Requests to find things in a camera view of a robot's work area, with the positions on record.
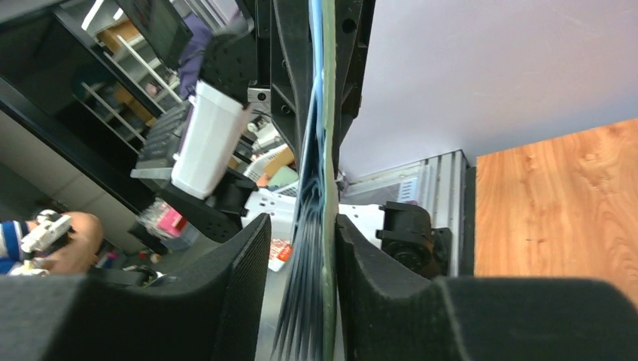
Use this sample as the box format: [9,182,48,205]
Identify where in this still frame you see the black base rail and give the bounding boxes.
[342,150,473,277]

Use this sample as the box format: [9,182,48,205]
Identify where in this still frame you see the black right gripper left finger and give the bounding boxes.
[1,214,271,360]

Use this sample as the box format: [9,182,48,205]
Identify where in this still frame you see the person hand with controller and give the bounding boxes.
[1,210,104,276]

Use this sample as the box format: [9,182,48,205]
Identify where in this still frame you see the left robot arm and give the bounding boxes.
[172,1,375,241]

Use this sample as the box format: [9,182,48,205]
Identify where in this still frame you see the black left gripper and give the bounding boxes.
[199,0,375,164]

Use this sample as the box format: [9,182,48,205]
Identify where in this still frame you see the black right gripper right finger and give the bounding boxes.
[336,215,637,360]

